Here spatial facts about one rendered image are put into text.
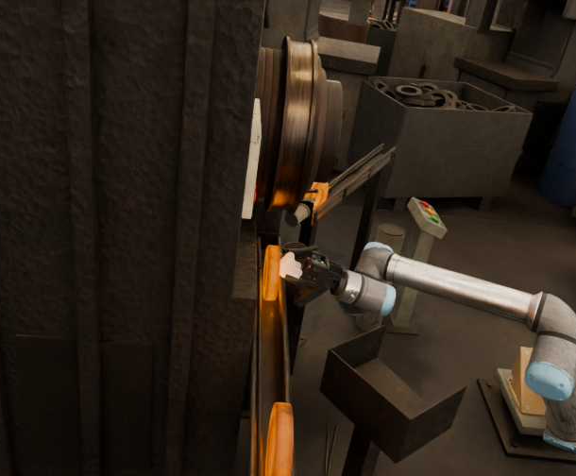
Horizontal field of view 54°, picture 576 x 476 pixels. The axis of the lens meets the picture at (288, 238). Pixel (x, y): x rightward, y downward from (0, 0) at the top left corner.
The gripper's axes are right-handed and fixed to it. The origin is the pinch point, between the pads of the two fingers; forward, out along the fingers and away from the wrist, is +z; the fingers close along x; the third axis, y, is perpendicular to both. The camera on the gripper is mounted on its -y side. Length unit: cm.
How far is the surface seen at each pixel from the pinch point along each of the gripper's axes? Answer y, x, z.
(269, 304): -10.9, 1.7, -3.7
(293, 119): 41.8, 4.9, 13.0
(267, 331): -12.3, 12.3, -3.5
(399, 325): -51, -80, -91
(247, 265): 8.1, 18.4, 10.6
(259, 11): 63, 32, 31
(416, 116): 22, -211, -98
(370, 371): -7.6, 22.3, -30.6
